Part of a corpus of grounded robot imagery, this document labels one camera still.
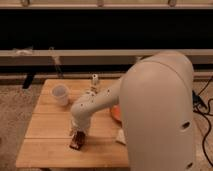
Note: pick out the white sponge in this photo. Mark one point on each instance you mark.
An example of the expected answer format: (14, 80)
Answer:
(120, 137)

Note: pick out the translucent plastic cup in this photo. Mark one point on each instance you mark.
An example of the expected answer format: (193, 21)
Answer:
(61, 94)

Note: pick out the blue power adapter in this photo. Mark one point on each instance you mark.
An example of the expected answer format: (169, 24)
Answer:
(196, 98)

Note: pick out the orange bowl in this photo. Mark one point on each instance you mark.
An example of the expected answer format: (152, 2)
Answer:
(115, 113)

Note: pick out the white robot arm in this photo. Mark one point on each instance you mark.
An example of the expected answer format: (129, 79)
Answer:
(155, 99)

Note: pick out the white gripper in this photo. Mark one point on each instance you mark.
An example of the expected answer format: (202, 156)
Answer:
(80, 126)

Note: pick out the brown chocolate bar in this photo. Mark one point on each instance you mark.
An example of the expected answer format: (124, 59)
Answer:
(77, 140)

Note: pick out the small clear bottle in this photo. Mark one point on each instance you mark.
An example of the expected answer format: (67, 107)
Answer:
(95, 83)

